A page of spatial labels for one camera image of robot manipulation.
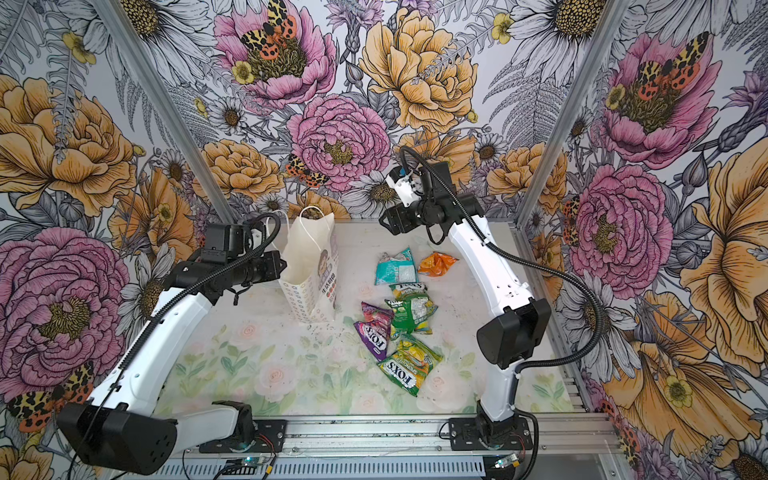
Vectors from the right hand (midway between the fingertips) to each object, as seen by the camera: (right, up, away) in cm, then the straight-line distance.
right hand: (394, 223), depth 79 cm
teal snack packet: (+2, -13, +23) cm, 27 cm away
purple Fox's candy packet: (-5, -30, +9) cm, 31 cm away
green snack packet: (+5, -25, +7) cm, 27 cm away
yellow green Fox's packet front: (+5, -38, +3) cm, 38 cm away
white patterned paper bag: (-21, -14, -4) cm, 25 cm away
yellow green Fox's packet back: (+3, -20, +18) cm, 27 cm away
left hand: (-28, -13, -2) cm, 31 cm away
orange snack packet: (+14, -11, +21) cm, 27 cm away
